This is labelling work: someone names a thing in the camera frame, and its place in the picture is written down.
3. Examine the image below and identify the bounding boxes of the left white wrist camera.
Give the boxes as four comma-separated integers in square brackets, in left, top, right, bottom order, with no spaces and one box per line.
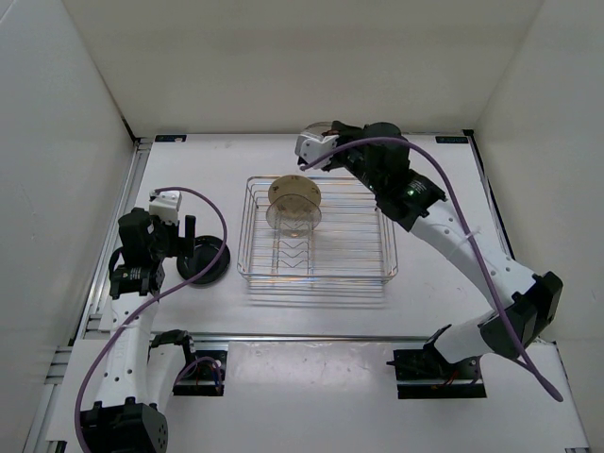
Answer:
[148,190,182,226]

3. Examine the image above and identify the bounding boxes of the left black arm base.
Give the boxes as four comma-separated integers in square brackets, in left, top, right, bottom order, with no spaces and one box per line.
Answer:
[173,343,228,397]

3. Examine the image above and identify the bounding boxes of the clear glass plate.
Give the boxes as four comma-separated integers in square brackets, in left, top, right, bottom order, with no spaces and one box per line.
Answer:
[265,200,322,238]
[300,122,332,141]

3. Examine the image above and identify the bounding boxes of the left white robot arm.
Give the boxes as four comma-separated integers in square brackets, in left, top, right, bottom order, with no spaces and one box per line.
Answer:
[75,204,198,452]

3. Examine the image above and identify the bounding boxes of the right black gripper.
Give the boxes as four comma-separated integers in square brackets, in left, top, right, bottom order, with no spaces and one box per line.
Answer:
[322,120,385,194]

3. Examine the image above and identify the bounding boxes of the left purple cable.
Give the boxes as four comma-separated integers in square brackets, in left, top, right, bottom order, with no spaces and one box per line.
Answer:
[75,186,230,453]

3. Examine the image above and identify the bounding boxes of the black glossy plate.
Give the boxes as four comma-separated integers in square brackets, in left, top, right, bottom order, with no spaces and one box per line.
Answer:
[176,234,233,287]

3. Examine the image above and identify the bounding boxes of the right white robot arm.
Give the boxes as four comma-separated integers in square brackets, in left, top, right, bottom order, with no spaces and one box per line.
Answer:
[310,121,563,378]

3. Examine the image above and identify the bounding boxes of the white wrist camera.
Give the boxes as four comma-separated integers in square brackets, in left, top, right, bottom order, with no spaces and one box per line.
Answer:
[148,190,182,226]
[294,132,339,169]

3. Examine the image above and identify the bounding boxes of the chrome wire dish rack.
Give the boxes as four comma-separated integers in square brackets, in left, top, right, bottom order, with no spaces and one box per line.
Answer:
[237,176,398,284]

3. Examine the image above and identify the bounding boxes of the cream ceramic plate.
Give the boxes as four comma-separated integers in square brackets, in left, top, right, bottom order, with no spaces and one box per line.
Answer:
[268,175,322,206]

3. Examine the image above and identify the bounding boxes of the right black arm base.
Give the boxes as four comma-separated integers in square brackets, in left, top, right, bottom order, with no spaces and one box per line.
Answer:
[386,344,487,400]

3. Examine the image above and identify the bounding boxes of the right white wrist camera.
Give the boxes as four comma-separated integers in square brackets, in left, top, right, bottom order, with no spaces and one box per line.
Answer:
[294,132,339,169]

